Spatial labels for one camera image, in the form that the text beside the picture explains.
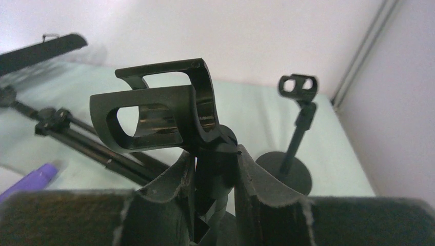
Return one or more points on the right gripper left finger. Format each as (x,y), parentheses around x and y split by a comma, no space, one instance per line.
(102,217)

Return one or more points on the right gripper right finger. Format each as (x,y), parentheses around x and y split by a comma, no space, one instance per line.
(270,213)

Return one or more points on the purple microphone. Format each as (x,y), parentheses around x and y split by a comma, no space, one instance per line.
(37,179)

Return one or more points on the black microphone stand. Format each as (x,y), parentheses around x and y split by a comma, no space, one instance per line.
(285,166)
(172,105)

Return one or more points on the black music stand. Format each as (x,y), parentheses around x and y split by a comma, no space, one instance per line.
(56,123)

